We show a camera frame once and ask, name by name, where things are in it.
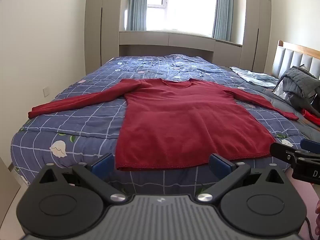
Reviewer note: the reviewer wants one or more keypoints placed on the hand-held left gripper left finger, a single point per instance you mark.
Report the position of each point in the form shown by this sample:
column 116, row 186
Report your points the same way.
column 103, row 164

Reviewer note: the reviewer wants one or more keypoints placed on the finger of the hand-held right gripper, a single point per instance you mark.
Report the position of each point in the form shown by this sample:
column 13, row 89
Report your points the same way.
column 282, row 151
column 311, row 145

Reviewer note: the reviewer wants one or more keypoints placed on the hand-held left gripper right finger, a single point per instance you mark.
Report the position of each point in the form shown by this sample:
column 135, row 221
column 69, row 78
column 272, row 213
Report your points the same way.
column 220, row 164

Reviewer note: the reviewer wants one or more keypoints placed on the red long-sleeved sweater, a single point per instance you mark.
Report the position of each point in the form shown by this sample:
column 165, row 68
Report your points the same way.
column 187, row 120

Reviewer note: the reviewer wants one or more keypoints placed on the person's right hand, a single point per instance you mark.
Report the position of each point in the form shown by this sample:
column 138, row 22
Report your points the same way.
column 318, row 212

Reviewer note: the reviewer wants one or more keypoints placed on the grey quilted bedspread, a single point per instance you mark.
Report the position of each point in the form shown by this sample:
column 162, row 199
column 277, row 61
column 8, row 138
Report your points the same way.
column 303, row 133

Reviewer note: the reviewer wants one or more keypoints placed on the person's pink clothing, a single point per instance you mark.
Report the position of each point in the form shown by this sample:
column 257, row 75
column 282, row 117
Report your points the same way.
column 302, row 190

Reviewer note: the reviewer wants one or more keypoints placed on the small red cloth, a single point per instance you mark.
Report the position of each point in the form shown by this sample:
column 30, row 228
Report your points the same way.
column 310, row 116

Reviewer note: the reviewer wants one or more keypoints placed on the blue checked quilt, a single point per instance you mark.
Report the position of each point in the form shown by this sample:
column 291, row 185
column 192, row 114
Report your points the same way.
column 87, row 110

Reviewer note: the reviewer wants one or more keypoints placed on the light blue folded cloth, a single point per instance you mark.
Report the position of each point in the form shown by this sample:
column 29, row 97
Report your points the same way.
column 280, row 90

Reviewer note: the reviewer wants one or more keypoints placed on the grey jacket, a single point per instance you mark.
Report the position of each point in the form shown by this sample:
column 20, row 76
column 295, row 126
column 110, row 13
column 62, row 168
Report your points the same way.
column 298, row 78

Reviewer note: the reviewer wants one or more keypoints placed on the wooden padded headboard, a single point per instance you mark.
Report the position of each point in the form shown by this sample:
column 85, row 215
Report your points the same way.
column 292, row 57

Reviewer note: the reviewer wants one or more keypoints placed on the beige wardrobe with round hole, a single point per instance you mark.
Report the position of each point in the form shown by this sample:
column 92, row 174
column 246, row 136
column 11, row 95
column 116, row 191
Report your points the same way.
column 262, row 30

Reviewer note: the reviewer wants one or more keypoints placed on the beige window bench cabinet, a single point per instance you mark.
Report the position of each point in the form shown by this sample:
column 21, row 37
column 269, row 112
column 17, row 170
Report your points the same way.
column 175, row 40

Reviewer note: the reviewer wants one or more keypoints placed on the blue-grey curtain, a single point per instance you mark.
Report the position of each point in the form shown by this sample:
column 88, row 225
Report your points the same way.
column 136, row 5
column 223, row 10

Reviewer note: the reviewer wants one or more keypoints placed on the white-framed window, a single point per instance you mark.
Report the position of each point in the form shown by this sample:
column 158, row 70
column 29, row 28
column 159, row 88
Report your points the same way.
column 185, row 10

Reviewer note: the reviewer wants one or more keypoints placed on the white wall socket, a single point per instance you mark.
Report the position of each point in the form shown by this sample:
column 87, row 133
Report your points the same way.
column 46, row 91

